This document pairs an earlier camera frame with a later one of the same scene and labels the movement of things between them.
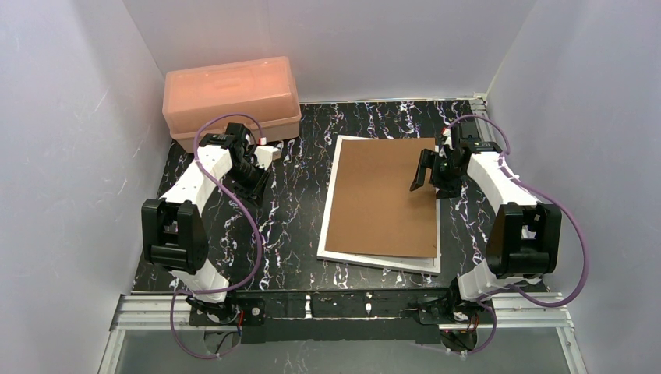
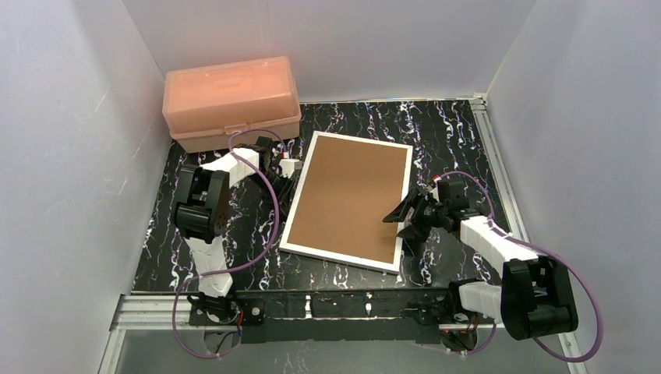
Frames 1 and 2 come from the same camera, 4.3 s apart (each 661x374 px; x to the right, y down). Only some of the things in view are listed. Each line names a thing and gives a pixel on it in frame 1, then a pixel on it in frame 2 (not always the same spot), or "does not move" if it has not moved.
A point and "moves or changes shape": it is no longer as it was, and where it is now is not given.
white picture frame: x=414 y=263 to x=337 y=256
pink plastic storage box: x=263 y=88 does not move
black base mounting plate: x=404 y=316 does not move
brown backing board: x=373 y=208 moves or changes shape
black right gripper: x=433 y=164 to x=420 y=213
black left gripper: x=250 y=175 to x=276 y=182
